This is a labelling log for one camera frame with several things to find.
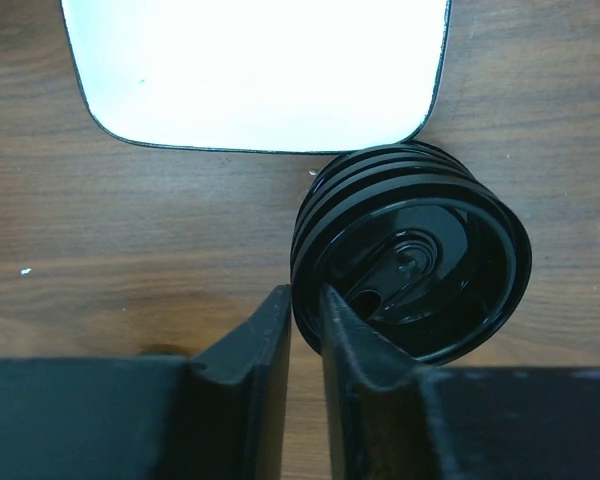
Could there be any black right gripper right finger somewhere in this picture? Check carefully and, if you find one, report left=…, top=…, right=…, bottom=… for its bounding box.
left=320, top=286, right=600, bottom=479

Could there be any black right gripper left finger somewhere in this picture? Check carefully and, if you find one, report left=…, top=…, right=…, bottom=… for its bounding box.
left=0, top=285, right=291, bottom=479

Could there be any white rectangular plate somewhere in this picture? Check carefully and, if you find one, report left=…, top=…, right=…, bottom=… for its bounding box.
left=61, top=0, right=452, bottom=153

